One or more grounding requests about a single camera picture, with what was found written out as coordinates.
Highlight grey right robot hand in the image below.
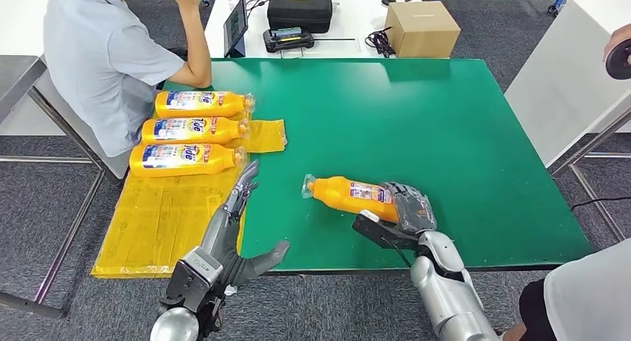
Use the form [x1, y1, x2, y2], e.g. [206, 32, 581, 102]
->
[382, 181, 439, 235]

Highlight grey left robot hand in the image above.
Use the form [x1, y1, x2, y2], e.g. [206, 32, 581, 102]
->
[199, 160, 291, 288]

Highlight orange detergent bottle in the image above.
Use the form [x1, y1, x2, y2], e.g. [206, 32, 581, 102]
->
[129, 143, 248, 179]
[141, 116, 251, 146]
[154, 91, 256, 119]
[301, 174, 400, 224]

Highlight black round disc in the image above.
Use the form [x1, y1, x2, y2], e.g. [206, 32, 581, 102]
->
[605, 37, 631, 80]

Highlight black tablet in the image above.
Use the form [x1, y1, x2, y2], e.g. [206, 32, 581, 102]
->
[222, 0, 249, 59]

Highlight black handheld controller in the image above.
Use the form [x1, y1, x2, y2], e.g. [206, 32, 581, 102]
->
[262, 27, 316, 54]

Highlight black zip case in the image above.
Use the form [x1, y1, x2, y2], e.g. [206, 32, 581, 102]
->
[266, 0, 333, 34]

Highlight person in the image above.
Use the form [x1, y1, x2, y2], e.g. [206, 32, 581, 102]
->
[43, 0, 214, 158]

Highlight white bench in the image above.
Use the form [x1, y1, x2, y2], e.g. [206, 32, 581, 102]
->
[31, 57, 133, 181]

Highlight brown cardboard box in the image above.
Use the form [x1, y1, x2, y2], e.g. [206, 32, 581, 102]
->
[384, 1, 462, 59]

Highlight white table with metal legs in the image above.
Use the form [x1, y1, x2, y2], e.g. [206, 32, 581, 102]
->
[503, 0, 631, 241]

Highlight steel table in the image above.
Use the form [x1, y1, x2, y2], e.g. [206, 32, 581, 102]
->
[0, 54, 107, 320]

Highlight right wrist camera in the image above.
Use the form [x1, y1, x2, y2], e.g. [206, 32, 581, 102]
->
[351, 210, 420, 251]

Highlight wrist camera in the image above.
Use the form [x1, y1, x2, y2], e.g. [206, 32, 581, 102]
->
[158, 246, 224, 315]
[351, 210, 420, 251]

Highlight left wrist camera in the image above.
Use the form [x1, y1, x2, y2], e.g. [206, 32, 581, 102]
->
[158, 246, 224, 315]

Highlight black cables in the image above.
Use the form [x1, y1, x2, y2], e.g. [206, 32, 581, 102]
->
[246, 0, 286, 16]

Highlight black cable bundle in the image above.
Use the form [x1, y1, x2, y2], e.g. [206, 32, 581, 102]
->
[365, 27, 395, 59]

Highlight black floor cable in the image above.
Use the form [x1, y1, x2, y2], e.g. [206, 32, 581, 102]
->
[571, 197, 631, 211]

